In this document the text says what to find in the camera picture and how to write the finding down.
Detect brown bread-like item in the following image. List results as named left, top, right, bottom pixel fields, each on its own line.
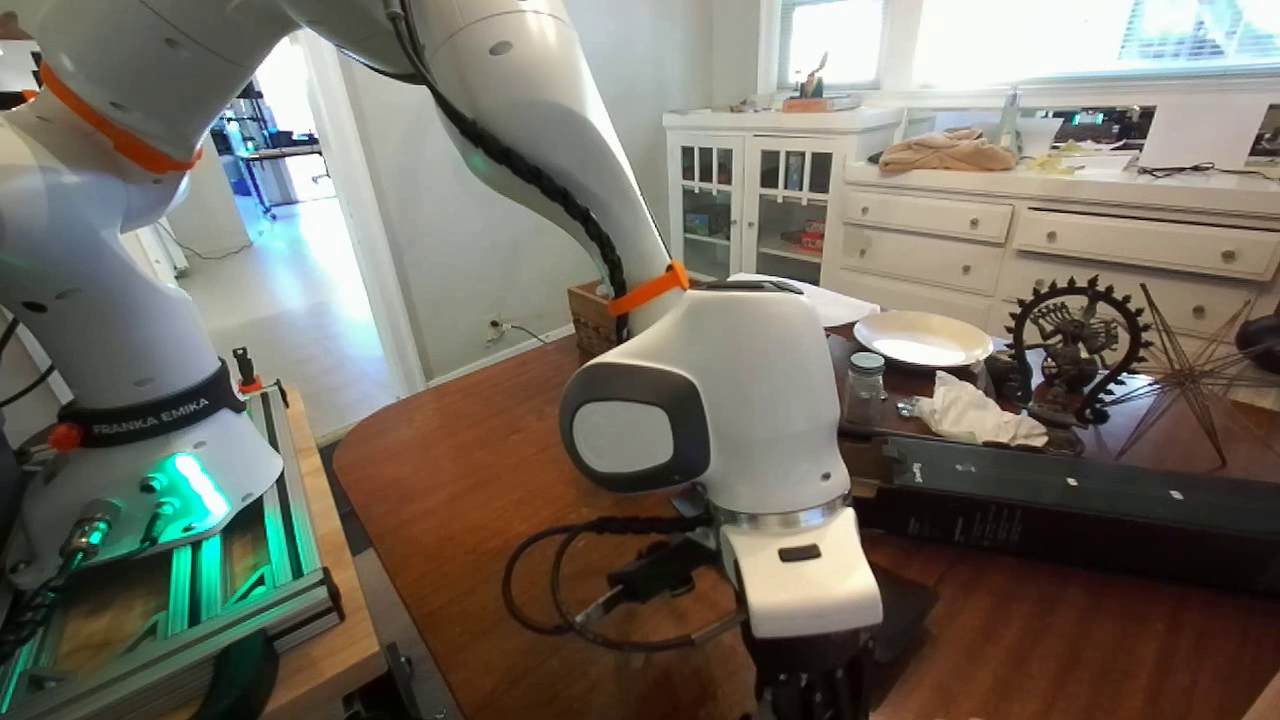
left=878, top=134, right=1020, bottom=181

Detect wire starburst sculpture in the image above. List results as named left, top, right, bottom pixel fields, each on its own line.
left=1111, top=281, right=1280, bottom=473

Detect dark metal ring statue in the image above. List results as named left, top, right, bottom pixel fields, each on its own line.
left=1000, top=271, right=1152, bottom=432

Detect white paper sheet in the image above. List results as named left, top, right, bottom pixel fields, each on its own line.
left=728, top=271, right=884, bottom=332

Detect black corrugated cable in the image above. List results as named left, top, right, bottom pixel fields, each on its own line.
left=384, top=0, right=631, bottom=301

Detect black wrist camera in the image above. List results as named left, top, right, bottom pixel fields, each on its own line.
left=606, top=536, right=720, bottom=608

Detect black rounded object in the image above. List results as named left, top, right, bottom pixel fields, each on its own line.
left=1233, top=306, right=1280, bottom=379

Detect white glass-door cabinet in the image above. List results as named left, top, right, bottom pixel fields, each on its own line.
left=662, top=109, right=913, bottom=293

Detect orange cable strap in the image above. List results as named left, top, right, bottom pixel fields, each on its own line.
left=602, top=261, right=697, bottom=320

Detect white round plate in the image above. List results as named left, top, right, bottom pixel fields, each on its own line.
left=853, top=309, right=995, bottom=374

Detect small glass jar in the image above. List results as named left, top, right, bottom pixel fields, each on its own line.
left=842, top=347, right=892, bottom=438

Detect aluminium base frame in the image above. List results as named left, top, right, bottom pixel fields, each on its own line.
left=0, top=375, right=343, bottom=720

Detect thin black camera cable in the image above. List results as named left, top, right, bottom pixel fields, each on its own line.
left=499, top=513, right=754, bottom=655

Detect white drawer dresser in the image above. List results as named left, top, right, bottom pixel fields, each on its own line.
left=822, top=162, right=1280, bottom=404

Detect long black box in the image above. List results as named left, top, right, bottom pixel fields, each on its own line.
left=853, top=432, right=1280, bottom=602

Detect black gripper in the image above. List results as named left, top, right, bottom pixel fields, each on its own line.
left=738, top=626, right=878, bottom=720

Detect wooden base board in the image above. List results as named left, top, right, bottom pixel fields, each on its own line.
left=256, top=392, right=392, bottom=720

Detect white upright board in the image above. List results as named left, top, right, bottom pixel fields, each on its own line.
left=1136, top=92, right=1268, bottom=178

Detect open wooden box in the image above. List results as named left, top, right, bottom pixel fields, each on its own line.
left=565, top=277, right=631, bottom=362

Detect crumpled white napkin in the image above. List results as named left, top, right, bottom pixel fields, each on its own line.
left=913, top=369, right=1053, bottom=451

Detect orange potted plant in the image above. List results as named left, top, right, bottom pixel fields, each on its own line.
left=777, top=51, right=837, bottom=117

